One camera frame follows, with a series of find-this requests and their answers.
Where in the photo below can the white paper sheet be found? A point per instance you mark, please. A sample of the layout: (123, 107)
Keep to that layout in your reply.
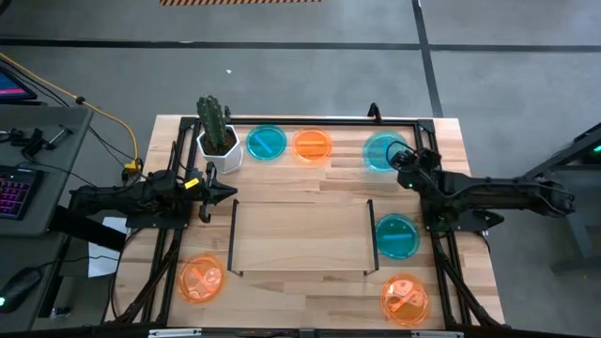
(101, 263)

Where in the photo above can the yellow tag on arm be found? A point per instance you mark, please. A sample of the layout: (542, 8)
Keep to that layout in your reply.
(191, 183)

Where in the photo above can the silver metal bracket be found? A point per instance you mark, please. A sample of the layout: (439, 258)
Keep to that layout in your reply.
(436, 334)
(174, 333)

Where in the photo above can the black aluminium table frame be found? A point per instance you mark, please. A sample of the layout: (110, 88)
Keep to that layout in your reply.
(328, 121)

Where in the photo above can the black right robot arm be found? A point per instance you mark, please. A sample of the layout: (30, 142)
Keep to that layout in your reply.
(493, 192)

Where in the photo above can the black desk tool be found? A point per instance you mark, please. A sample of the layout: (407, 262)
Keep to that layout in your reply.
(30, 141)

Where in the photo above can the wooden shelf with black legs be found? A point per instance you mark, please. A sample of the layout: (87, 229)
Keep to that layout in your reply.
(300, 235)

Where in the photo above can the computer monitor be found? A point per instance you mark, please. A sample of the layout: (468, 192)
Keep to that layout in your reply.
(11, 87)

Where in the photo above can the black table clamp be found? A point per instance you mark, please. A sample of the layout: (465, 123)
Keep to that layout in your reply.
(374, 112)

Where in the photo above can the backlit black keyboard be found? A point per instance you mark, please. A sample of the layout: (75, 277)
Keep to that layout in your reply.
(16, 192)

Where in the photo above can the orange translucent plastic plate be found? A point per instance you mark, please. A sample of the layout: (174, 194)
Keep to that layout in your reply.
(312, 145)
(202, 279)
(405, 300)

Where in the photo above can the blue translucent plastic plate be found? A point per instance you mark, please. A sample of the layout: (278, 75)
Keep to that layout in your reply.
(375, 152)
(397, 236)
(266, 142)

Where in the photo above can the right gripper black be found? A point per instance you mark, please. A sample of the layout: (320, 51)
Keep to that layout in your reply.
(422, 164)

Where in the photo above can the black computer mouse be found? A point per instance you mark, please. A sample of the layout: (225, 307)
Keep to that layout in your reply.
(19, 288)

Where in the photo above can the grey side desk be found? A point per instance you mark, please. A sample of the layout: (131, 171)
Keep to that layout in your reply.
(56, 159)

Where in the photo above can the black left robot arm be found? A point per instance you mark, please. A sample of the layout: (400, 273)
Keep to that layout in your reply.
(141, 195)

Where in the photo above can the green cactus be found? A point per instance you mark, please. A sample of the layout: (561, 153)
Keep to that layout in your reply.
(211, 122)

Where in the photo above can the black neighbouring rig frame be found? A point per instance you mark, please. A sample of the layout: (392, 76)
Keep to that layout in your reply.
(563, 155)

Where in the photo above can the black flat board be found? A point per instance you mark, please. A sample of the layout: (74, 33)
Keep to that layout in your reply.
(84, 230)

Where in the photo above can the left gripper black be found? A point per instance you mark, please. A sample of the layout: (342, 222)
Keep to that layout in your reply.
(209, 192)

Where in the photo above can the white hexagonal plant pot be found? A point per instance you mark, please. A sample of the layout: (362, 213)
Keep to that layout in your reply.
(231, 162)

